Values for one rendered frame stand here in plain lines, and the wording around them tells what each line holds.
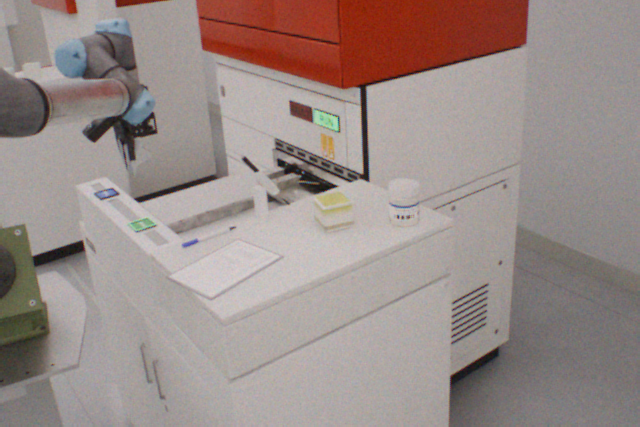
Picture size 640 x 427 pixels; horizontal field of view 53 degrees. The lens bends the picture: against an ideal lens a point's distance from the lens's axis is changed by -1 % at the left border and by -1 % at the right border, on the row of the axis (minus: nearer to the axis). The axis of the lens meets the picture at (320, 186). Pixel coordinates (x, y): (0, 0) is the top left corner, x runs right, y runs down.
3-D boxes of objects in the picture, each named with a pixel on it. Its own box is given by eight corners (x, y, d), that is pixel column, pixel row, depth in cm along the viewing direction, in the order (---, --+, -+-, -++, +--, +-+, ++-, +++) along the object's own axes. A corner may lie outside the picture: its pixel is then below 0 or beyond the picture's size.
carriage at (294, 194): (278, 182, 211) (277, 173, 210) (349, 218, 184) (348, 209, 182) (257, 189, 207) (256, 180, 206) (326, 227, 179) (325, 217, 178)
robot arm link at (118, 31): (83, 23, 141) (109, 16, 148) (92, 73, 145) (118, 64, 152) (111, 23, 137) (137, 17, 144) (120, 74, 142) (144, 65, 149)
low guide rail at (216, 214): (289, 192, 210) (288, 183, 209) (292, 194, 209) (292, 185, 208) (142, 242, 184) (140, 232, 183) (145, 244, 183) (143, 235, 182)
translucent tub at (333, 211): (342, 215, 159) (341, 189, 157) (355, 227, 153) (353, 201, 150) (313, 221, 157) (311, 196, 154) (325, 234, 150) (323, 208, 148)
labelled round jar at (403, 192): (404, 211, 159) (404, 175, 155) (425, 220, 154) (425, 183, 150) (382, 220, 155) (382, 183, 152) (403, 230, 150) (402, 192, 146)
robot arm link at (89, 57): (96, 71, 129) (132, 59, 139) (57, 34, 130) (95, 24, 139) (83, 99, 134) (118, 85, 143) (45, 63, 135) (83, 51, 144)
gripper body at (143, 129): (158, 136, 153) (150, 86, 149) (123, 145, 149) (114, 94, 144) (146, 129, 159) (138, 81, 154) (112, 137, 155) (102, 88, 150)
